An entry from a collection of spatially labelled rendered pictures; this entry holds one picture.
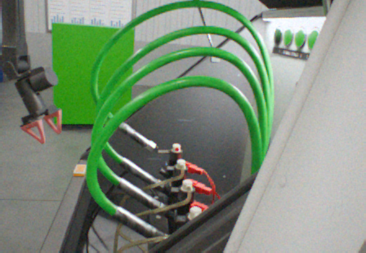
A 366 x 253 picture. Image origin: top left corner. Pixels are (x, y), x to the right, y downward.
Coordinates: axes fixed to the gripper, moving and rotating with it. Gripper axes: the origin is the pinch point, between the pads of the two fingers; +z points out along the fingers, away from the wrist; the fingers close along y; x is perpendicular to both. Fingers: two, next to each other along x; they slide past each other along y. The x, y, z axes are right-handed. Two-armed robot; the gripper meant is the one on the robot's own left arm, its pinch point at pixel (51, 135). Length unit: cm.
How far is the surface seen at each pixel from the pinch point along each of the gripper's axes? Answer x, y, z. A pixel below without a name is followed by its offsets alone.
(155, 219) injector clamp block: -37, -32, 21
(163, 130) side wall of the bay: -35.7, 3.1, 11.5
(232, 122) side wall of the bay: -56, 9, 17
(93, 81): -38, -32, -11
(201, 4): -62, -27, -16
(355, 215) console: -68, -71, 2
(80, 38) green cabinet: 97, 262, -66
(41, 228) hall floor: 93, 73, 65
